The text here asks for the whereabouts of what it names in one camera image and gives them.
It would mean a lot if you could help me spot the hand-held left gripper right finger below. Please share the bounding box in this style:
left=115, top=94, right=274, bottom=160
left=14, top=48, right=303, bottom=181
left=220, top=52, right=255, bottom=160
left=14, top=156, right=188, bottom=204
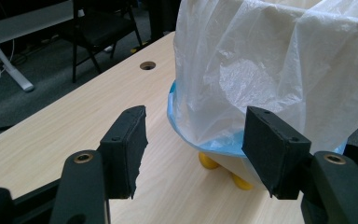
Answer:
left=241, top=105, right=312, bottom=201

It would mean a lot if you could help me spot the translucent white plastic bag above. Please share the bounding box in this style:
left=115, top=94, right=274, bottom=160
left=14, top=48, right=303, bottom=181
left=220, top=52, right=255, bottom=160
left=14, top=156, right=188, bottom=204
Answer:
left=166, top=0, right=358, bottom=163

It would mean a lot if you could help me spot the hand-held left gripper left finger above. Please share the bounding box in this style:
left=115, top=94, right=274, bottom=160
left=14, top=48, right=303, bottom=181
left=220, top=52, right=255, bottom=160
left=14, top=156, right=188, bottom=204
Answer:
left=98, top=105, right=150, bottom=201

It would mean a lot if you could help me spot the black yellow striped stand base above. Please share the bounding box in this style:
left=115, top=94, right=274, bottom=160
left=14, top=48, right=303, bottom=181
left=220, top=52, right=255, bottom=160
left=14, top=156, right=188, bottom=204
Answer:
left=130, top=39, right=157, bottom=54

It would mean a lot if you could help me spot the white desk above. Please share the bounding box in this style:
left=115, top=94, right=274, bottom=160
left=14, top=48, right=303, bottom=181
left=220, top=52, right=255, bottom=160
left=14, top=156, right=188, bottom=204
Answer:
left=0, top=0, right=86, bottom=93

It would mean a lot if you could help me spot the black folding chair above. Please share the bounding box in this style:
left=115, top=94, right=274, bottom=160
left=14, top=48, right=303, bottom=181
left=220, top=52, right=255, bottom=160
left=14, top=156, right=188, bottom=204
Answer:
left=56, top=0, right=145, bottom=84

